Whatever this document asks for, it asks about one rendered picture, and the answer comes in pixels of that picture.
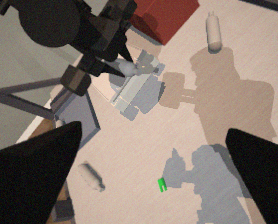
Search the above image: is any white gas cylinder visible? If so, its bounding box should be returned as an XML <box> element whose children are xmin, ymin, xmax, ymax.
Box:
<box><xmin>206</xmin><ymin>11</ymin><xmax>222</xmax><ymax>52</ymax></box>

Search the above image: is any red open box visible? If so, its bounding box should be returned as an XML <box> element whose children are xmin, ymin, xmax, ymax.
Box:
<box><xmin>128</xmin><ymin>0</ymin><xmax>200</xmax><ymax>46</ymax></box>

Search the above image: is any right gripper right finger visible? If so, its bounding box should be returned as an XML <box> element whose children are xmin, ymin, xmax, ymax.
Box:
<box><xmin>225</xmin><ymin>128</ymin><xmax>278</xmax><ymax>224</ymax></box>

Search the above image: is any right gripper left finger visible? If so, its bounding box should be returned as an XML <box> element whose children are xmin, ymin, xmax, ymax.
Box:
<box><xmin>0</xmin><ymin>121</ymin><xmax>82</xmax><ymax>224</ymax></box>

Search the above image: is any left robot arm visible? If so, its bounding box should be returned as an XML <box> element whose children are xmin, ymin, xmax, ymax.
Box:
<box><xmin>0</xmin><ymin>0</ymin><xmax>128</xmax><ymax>62</ymax></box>

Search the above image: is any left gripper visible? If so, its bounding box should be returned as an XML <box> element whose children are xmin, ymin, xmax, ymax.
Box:
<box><xmin>60</xmin><ymin>0</ymin><xmax>137</xmax><ymax>97</ymax></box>

